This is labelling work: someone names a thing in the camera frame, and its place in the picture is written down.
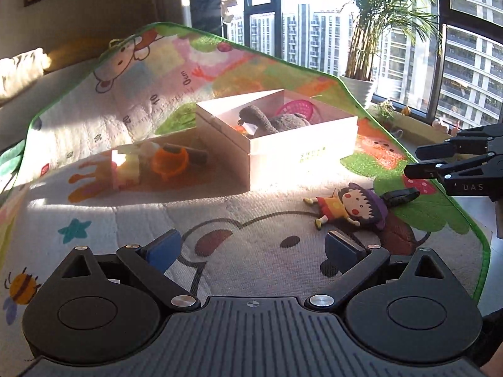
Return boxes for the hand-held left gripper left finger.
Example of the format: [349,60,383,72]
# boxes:
[52,229,201,311]

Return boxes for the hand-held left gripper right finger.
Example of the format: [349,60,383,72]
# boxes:
[308,231,457,311]

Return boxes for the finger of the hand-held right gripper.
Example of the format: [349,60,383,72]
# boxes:
[415,123,503,160]
[403,152,503,182]

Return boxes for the small black key fob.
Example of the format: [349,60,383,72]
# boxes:
[383,187,421,207]

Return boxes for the cartoon girl doll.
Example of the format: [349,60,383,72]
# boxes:
[303,183,390,229]

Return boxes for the orange plastic toy cup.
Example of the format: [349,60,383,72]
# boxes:
[151,147,193,182]

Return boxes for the pale plastic toy block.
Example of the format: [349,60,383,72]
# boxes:
[111,147,149,190]

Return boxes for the dark cylindrical toy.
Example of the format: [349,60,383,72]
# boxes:
[163,144,210,166]

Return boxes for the pink cardboard box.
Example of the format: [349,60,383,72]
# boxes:
[195,88,359,193]

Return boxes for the black plush toy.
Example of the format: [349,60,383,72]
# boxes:
[237,105,315,139]

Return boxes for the magenta plastic basket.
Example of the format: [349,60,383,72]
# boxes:
[275,100,320,121]

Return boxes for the small pink figurine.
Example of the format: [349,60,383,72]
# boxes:
[432,117,461,133]

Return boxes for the small potted plant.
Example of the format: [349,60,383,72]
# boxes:
[373,100,396,123]

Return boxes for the apartment buildings outside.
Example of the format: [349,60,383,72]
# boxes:
[230,0,503,120]

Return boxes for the printed cartoon play mat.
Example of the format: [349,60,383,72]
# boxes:
[0,22,493,377]

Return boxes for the white plant pot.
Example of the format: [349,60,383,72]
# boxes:
[340,74,378,109]

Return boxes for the green palm plant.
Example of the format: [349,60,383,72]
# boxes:
[341,0,446,82]

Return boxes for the teal cloth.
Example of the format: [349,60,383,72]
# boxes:
[0,140,25,194]

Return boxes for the light grey sofa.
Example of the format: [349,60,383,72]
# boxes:
[0,58,103,155]

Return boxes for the mustard cushion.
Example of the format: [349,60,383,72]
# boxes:
[46,38,108,72]

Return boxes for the cream pillow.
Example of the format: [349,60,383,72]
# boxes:
[0,47,52,103]

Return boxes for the beige hanging ornament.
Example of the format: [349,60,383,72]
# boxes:
[219,0,239,23]

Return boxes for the black window frame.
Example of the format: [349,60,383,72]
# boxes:
[223,0,503,127]

